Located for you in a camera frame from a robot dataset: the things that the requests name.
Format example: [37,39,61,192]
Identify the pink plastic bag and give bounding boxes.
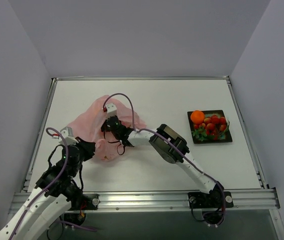
[68,95,146,161]

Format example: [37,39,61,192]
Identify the orange fake fruit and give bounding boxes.
[190,110,205,125]

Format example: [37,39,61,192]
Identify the small cherry sprig with leaves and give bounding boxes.
[191,123,208,143]

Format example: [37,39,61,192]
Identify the red fake berry cluster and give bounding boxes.
[204,115,232,143]

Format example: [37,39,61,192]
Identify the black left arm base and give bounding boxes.
[77,193,100,211]

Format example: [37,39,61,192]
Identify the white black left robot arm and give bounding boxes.
[0,141,99,240]

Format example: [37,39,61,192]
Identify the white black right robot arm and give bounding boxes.
[101,116,225,198]

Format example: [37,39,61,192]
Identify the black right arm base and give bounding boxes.
[187,190,223,209]

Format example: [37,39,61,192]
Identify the black square plate teal centre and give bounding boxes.
[187,109,233,144]

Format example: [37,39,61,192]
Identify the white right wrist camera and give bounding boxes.
[103,103,117,120]

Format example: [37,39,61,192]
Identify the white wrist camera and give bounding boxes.
[52,126,78,146]
[103,103,117,120]

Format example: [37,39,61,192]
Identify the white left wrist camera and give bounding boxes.
[52,126,78,146]

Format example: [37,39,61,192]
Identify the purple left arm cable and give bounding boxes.
[8,127,97,240]

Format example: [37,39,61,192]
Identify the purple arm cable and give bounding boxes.
[8,127,97,240]
[103,92,226,226]

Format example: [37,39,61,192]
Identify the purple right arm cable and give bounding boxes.
[103,92,226,226]

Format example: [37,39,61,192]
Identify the aluminium front rail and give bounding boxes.
[10,188,280,213]

